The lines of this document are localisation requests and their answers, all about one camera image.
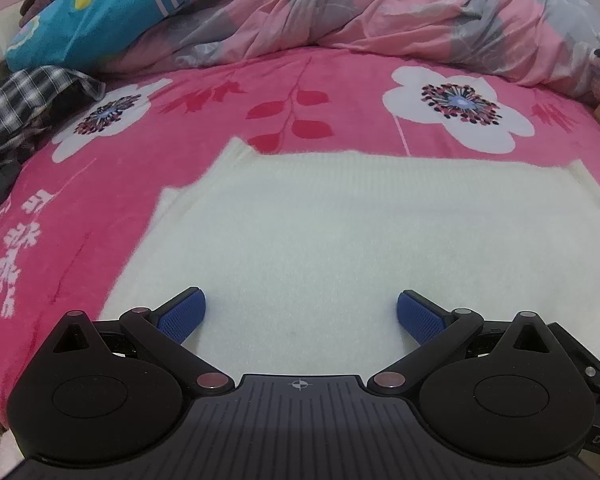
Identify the pink grey floral quilt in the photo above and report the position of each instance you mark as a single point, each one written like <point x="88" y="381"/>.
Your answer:
<point x="430" y="20"/>

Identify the black white plaid shirt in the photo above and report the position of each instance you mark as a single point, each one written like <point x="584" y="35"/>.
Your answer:
<point x="25" y="95"/>

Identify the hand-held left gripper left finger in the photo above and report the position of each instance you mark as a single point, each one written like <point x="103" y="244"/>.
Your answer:
<point x="182" y="317"/>

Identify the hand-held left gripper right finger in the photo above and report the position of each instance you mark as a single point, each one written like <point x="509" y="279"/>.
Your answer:
<point x="420" y="317"/>

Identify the pink floral bed sheet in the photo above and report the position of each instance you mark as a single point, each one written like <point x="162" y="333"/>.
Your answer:
<point x="355" y="75"/>

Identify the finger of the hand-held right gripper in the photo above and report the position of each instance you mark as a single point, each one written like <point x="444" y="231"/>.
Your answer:
<point x="592" y="367"/>

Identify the white fuzzy sweater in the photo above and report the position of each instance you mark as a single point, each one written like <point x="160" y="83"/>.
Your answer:
<point x="330" y="240"/>

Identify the blue striped cartoon blanket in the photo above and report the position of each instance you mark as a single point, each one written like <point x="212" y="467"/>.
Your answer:
<point x="80" y="30"/>

